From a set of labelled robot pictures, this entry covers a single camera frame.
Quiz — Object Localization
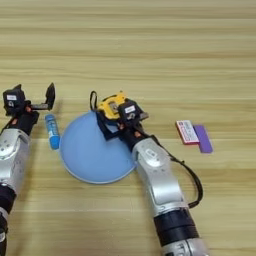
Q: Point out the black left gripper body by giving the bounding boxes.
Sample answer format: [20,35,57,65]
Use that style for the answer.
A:
[6,101,48,137]

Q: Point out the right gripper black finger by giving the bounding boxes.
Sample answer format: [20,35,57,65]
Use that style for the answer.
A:
[131,98,146,116]
[95,110,122,142]

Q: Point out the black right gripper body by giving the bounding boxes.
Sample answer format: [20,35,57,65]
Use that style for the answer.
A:
[109,111,152,153]

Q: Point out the yellow black tape measure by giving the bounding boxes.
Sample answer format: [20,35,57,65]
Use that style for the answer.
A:
[88,90,130,122]

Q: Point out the blue glue stick tube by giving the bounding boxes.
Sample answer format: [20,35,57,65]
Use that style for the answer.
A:
[44,113,61,151]

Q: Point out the red white card box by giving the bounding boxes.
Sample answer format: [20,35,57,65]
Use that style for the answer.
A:
[175,119,201,146]

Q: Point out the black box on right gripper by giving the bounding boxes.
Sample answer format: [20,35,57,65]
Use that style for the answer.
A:
[117,99,143,127]

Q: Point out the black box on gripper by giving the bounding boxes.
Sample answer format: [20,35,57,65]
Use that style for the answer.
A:
[117,99,143,127]
[2,87,28,116]

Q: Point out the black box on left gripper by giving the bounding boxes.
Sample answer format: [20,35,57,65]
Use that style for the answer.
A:
[2,87,28,116]

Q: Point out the light blue round plate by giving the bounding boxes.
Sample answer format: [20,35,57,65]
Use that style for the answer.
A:
[58,110,138,185]

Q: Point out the purple flat rectangular block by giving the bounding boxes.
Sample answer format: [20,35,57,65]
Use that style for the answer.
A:
[192,124,214,154]

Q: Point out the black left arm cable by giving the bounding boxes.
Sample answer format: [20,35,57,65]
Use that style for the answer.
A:
[0,117,20,135]

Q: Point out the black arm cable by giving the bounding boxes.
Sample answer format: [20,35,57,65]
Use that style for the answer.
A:
[0,117,20,135]
[149,133,205,210]

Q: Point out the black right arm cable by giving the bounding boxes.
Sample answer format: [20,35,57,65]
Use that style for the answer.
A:
[149,133,205,210]

